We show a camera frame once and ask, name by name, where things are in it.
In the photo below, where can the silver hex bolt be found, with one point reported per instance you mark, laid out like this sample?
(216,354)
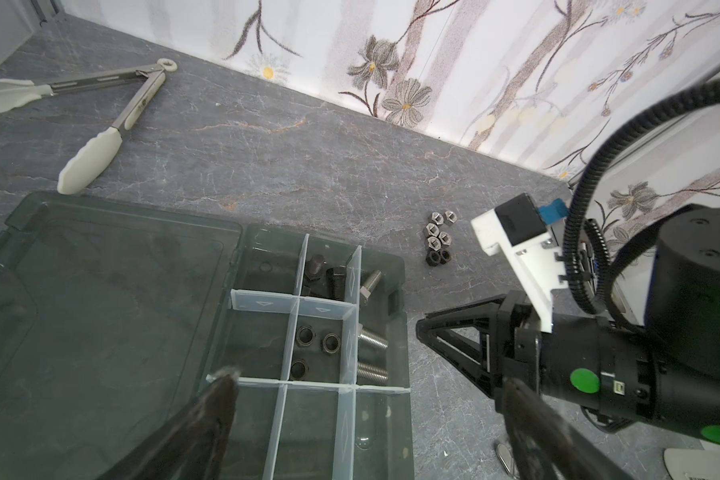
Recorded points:
(368,286)
(371,339)

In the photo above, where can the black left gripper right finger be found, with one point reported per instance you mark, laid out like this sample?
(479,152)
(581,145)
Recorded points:
(544,445)

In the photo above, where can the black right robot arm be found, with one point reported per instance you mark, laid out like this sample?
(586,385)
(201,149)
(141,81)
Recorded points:
(665,373)

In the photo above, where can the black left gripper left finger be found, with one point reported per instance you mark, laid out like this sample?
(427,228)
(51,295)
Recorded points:
(190,445)

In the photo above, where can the cream silicone kitchen tongs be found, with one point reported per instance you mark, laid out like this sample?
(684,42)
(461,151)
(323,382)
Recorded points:
(87,116)

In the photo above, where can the transparent grey organizer box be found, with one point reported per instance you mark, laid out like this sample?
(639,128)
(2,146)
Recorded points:
(114,317)

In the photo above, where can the black hex bolt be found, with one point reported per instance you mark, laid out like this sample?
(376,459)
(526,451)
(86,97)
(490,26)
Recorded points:
(336,280)

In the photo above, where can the black hex nut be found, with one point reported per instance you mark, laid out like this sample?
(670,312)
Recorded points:
(331,343)
(305,336)
(433,258)
(298,370)
(444,256)

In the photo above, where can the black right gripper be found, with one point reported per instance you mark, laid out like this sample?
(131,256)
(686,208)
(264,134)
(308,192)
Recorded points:
(585,361)

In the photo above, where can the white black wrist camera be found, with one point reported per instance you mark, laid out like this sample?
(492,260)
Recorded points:
(516,230)

